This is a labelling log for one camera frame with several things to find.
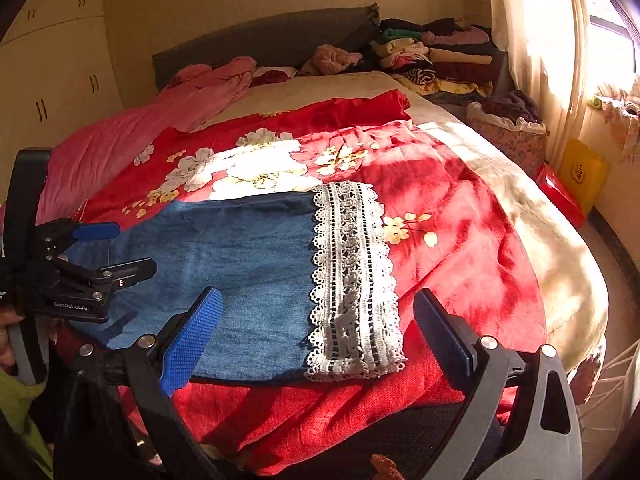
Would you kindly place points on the dark red garment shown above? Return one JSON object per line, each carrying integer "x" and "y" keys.
{"x": 272, "y": 76}

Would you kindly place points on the red floral blanket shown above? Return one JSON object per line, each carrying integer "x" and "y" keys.
{"x": 475, "y": 260}

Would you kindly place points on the person's left hand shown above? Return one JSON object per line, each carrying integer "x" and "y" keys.
{"x": 9, "y": 355}

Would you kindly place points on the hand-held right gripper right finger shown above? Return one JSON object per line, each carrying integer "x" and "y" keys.
{"x": 442, "y": 332}

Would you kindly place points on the window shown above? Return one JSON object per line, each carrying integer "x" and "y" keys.
{"x": 607, "y": 45}

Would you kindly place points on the blue denim lace-hem pants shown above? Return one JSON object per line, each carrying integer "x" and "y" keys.
{"x": 260, "y": 260}

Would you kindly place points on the pink fluffy garment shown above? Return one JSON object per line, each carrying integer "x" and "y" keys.
{"x": 330, "y": 57}

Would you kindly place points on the person's black trouser leg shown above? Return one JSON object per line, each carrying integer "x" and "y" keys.
{"x": 400, "y": 435}

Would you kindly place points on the grey padded headboard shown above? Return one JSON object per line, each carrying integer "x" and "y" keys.
{"x": 275, "y": 40}

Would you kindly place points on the cream curtain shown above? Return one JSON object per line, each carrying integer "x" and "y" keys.
{"x": 540, "y": 35}

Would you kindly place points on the purple clothes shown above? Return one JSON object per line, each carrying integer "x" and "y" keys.
{"x": 510, "y": 105}

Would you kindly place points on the cream wardrobe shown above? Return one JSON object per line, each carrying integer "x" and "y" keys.
{"x": 60, "y": 60}

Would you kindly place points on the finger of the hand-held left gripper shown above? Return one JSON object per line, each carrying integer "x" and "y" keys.
{"x": 95, "y": 231}
{"x": 125, "y": 272}

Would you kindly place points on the pink quilt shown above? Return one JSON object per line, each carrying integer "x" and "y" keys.
{"x": 125, "y": 130}

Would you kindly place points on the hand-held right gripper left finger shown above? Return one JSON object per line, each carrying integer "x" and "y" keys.
{"x": 192, "y": 340}

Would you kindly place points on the floral frilled cloth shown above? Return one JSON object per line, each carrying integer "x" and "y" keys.
{"x": 622, "y": 110}

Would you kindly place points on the floral laundry basket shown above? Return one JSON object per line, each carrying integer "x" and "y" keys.
{"x": 515, "y": 145}

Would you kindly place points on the red box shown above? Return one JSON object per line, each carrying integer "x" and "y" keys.
{"x": 560, "y": 195}

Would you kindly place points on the yellow bag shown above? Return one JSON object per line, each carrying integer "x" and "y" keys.
{"x": 582, "y": 170}

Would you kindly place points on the pile of folded clothes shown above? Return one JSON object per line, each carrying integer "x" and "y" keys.
{"x": 450, "y": 60}

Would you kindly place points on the red glittery object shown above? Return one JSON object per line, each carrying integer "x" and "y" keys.
{"x": 386, "y": 466}

